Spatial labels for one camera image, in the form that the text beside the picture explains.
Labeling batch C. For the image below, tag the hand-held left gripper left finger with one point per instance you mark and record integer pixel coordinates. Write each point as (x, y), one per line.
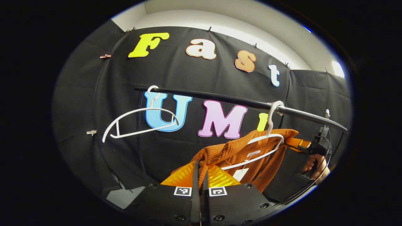
(195, 194)

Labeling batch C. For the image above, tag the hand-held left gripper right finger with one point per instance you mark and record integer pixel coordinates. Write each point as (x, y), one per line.
(205, 201)

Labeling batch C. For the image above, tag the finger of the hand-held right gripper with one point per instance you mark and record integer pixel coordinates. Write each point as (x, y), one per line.
(296, 143)

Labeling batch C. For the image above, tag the white clothes hanger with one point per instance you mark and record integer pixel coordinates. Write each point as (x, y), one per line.
(147, 108)
(269, 125)

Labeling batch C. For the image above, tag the small ceiling light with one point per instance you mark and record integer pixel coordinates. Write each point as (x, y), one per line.
(338, 69)

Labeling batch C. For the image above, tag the white clip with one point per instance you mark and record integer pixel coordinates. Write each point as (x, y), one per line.
(91, 132)

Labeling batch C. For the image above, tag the black backdrop cloth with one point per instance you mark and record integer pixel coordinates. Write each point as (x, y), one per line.
(94, 94)

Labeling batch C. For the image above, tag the pink clip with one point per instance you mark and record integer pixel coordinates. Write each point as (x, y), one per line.
(105, 56)

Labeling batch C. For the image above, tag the black clothes rail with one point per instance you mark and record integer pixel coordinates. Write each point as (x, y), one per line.
(220, 98)

